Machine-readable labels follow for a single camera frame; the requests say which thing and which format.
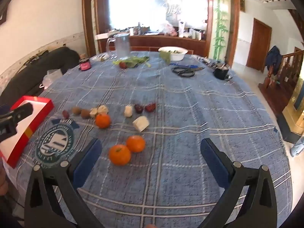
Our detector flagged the flat white box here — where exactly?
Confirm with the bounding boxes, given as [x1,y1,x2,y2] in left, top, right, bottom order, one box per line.
[95,33,117,41]

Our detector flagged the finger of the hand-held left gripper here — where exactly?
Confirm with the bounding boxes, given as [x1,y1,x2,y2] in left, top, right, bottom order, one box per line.
[0,103,34,125]

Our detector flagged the white floor appliance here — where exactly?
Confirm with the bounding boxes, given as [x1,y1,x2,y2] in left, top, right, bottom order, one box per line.
[290,136,304,158]

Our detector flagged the clear plastic bag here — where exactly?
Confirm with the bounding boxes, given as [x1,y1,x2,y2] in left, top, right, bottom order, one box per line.
[39,69,63,89]

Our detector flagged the black mug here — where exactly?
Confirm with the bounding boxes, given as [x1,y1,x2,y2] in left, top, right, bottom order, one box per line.
[213,63,234,81]

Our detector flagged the bright window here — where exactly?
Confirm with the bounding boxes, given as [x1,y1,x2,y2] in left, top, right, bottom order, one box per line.
[108,0,208,32]

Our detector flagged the green leaf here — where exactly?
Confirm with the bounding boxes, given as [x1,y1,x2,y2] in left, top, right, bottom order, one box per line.
[160,51,171,64]

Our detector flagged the golden framed panel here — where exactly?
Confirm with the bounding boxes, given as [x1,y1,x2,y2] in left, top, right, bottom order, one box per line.
[283,76,304,133]

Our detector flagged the large orange mandarin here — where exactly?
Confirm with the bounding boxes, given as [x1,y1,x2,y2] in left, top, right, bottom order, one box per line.
[108,144,131,166]

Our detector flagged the wooden sideboard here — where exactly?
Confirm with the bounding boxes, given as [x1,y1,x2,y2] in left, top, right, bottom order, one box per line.
[95,34,207,57]

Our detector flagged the pink lidded jar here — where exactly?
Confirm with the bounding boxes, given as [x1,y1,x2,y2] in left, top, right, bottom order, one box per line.
[79,58,92,72]

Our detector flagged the blue plaid tablecloth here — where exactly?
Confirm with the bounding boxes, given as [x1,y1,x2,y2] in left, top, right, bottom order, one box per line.
[5,51,292,228]

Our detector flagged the white cube block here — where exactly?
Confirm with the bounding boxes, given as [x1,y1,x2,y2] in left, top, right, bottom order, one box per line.
[132,116,150,132]

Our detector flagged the wooden door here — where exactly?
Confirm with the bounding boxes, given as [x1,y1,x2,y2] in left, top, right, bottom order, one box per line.
[246,18,272,71]

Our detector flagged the clear glass pitcher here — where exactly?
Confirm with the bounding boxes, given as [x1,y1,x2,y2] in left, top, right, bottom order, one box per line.
[106,33,131,60]

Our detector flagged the green leafy vegetables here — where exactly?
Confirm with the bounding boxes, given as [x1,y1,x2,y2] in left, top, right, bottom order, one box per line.
[112,56,151,68]

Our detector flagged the bamboo wall decoration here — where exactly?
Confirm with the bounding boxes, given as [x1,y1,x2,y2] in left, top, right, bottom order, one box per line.
[212,0,230,60]

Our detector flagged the wooden stair railing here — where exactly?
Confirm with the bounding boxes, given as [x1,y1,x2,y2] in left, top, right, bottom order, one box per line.
[258,47,304,114]

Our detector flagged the dark blue jacket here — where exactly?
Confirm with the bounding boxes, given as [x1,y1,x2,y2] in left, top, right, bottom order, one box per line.
[265,46,283,76]

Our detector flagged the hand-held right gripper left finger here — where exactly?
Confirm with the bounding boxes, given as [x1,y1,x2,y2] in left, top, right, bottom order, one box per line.
[24,138,105,228]

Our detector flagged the black sofa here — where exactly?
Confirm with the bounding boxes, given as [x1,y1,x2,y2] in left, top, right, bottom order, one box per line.
[0,46,80,105]

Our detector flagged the white bowl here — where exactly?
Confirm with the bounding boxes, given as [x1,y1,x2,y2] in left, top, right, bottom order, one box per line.
[158,46,188,61]

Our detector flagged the red cardboard box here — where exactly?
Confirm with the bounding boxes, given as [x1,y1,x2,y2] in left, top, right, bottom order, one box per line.
[0,95,55,169]

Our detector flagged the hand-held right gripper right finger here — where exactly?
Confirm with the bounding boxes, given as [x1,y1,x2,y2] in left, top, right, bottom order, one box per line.
[200,138,278,228]

